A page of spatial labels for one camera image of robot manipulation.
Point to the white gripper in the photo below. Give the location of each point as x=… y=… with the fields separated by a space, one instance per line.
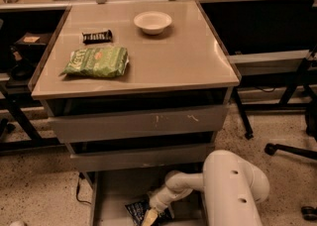
x=158 y=201

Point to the blue chip bag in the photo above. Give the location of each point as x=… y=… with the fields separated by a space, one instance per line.
x=137 y=210

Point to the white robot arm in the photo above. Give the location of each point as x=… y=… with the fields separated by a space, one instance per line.
x=232 y=188

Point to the grey open bottom drawer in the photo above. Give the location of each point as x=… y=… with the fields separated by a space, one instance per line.
x=116 y=188

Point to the grey middle drawer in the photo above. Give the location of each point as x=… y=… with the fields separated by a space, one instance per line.
x=142 y=158

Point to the grey top drawer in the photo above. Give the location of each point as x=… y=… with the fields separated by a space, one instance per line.
x=137 y=124

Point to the grey drawer cabinet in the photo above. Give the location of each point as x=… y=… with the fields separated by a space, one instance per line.
x=141 y=102

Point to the green chip bag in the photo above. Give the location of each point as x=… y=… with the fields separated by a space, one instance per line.
x=107 y=62

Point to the black office chair base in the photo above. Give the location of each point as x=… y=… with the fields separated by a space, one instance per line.
x=311 y=130

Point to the black caster wheel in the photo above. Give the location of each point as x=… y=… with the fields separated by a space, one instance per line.
x=309 y=213

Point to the black candy bar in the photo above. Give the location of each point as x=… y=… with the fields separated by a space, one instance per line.
x=96 y=38

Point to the white bowl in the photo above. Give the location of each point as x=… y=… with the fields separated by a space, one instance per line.
x=152 y=22

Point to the black box with label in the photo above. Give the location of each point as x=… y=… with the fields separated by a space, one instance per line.
x=33 y=42

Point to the long grey background desk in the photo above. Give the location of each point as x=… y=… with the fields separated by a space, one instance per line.
x=184 y=56

